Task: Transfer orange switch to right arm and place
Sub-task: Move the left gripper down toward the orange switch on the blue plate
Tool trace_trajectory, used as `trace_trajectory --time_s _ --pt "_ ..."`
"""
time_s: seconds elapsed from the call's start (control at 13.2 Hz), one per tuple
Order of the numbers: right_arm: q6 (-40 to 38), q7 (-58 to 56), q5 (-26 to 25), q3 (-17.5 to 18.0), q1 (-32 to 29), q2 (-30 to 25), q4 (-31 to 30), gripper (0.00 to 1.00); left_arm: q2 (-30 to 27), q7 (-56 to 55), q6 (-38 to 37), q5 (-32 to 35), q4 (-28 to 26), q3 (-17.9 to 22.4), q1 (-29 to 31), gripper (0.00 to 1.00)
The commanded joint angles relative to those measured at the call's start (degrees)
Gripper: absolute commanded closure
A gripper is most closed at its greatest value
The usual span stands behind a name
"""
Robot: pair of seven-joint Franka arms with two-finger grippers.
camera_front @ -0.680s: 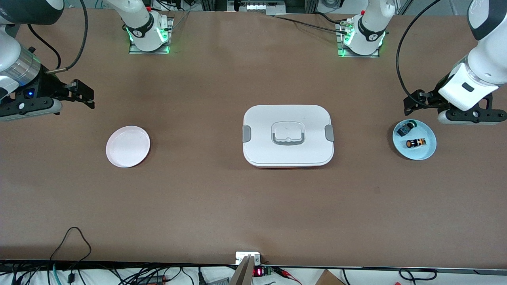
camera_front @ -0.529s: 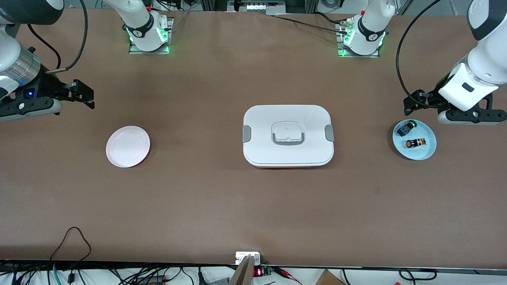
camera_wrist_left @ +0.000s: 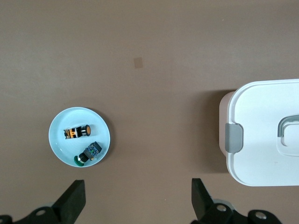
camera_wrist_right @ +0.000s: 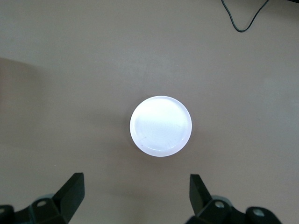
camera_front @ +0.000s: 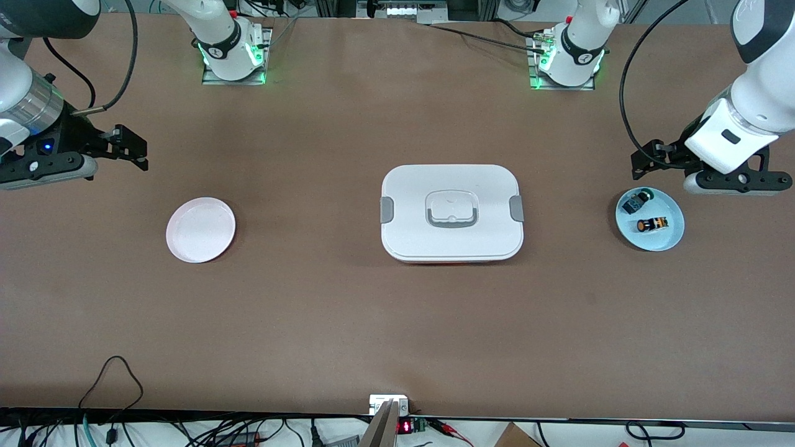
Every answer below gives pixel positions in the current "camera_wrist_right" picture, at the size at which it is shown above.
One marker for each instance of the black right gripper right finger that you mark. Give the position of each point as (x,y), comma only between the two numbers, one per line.
(202,200)

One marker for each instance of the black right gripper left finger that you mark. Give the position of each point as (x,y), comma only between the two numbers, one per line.
(67,198)

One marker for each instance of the pale pink round plate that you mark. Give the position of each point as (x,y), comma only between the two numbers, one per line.
(161,126)

